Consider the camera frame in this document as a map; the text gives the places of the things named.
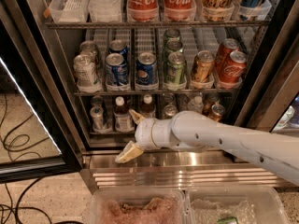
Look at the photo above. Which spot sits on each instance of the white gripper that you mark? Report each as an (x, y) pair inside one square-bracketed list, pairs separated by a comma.
[(144, 133)]

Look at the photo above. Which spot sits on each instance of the brown tea bottle white cap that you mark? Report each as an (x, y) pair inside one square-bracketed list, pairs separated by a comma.
[(123, 119)]

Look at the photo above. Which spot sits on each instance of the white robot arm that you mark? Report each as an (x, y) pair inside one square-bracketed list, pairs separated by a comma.
[(188, 130)]

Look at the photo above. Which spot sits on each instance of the clear water bottle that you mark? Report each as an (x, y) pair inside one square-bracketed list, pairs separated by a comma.
[(196, 104)]

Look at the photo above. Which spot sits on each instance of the open glass fridge door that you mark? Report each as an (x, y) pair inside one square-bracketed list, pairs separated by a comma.
[(38, 131)]

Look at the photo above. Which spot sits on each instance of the gold can middle shelf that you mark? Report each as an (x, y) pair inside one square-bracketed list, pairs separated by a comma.
[(201, 77)]

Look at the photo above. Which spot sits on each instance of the gold can shelf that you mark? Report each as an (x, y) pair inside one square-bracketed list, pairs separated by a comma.
[(201, 77), (216, 10)]

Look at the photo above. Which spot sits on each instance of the stainless steel fridge cabinet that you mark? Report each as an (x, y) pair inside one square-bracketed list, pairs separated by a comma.
[(160, 167)]

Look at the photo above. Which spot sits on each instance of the Coca-Cola bottle left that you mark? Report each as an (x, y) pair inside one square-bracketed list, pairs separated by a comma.
[(142, 10)]

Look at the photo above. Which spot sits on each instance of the coca-cola bottle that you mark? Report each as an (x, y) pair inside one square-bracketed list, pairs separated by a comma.
[(142, 10), (177, 10)]

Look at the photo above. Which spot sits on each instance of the Coca-Cola bottle right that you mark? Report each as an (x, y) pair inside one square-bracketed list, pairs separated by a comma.
[(177, 10)]

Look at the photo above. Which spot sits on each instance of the gold can top shelf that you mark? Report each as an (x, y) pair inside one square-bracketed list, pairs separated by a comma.
[(216, 10)]

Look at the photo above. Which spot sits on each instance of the green white can bottom front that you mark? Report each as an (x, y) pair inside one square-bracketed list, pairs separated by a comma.
[(169, 111)]

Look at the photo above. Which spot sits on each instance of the silver can bottom front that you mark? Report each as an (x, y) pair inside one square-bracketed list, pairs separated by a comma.
[(100, 123)]

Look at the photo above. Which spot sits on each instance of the silver can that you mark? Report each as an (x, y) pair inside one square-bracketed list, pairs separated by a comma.
[(100, 123), (97, 100)]

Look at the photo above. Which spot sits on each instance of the silver can bottom rear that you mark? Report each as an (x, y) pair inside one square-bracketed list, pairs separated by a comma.
[(97, 100)]

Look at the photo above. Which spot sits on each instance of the blue Pepsi can front left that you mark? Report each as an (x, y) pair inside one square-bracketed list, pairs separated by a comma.
[(117, 73)]

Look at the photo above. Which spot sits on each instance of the blue pepsi can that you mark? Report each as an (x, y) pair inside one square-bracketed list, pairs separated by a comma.
[(117, 73), (146, 69), (118, 46)]

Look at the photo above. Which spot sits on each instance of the blue Pepsi can centre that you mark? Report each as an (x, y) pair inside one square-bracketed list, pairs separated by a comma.
[(146, 69)]

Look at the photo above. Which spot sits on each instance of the clear bin left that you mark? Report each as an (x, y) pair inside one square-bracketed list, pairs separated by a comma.
[(138, 205)]

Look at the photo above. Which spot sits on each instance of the clear bin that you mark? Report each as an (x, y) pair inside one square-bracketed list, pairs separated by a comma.
[(138, 205), (249, 204)]

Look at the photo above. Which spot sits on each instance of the white can middle front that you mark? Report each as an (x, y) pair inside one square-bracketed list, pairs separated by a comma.
[(85, 70)]

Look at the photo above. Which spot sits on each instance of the gold can bottom rear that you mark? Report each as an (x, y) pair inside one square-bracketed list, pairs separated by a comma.
[(210, 100)]

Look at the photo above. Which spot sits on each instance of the gold can bottom front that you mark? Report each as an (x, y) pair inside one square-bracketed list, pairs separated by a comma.
[(216, 112)]

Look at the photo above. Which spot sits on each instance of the blue Pepsi can rear left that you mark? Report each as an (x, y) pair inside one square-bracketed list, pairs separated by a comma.
[(118, 46)]

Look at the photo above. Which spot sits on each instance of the white can middle rear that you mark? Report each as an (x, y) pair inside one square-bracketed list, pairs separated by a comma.
[(90, 47)]

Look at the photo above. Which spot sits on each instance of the green can middle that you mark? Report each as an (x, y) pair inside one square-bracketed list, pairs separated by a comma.
[(173, 46)]

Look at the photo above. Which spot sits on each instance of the green can rear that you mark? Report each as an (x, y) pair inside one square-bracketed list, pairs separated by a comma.
[(171, 34)]

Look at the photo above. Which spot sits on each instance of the clear bin right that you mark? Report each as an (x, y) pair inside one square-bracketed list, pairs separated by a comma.
[(249, 204)]

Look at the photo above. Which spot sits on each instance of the red Coca-Cola can front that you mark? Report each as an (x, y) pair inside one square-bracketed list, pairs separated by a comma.
[(233, 67)]

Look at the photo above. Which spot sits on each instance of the red coca-cola can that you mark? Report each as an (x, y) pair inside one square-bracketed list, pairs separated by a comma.
[(233, 67), (227, 46)]

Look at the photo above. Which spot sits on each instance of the green can in bin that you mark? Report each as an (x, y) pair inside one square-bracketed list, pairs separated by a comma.
[(228, 220)]

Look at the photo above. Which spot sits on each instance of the red Coca-Cola can rear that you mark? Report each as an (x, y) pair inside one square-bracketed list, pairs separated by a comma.
[(227, 46)]

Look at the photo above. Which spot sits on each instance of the empty clear plastic tray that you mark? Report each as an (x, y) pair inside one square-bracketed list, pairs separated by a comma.
[(69, 10)]

